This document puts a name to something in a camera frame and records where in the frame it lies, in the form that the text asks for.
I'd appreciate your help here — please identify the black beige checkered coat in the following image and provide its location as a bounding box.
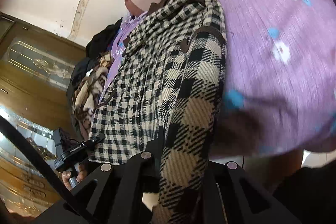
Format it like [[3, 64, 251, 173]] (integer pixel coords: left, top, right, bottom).
[[89, 0, 226, 223]]

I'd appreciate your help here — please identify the purple floral bed sheet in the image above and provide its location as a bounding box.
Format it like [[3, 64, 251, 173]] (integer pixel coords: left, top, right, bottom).
[[99, 0, 336, 159]]

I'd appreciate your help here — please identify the black clothes pile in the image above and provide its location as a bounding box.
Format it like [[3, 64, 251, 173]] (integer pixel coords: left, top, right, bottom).
[[66, 19, 122, 134]]

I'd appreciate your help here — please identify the wooden wardrobe with glass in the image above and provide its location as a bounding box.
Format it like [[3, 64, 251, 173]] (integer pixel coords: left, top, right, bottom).
[[1, 14, 85, 218]]

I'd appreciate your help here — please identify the brown beige plush blanket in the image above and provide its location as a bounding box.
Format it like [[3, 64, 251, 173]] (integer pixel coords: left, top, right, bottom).
[[72, 51, 114, 140]]

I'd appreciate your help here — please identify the person's left hand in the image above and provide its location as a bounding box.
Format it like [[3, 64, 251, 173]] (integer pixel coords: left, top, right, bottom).
[[62, 164, 88, 190]]

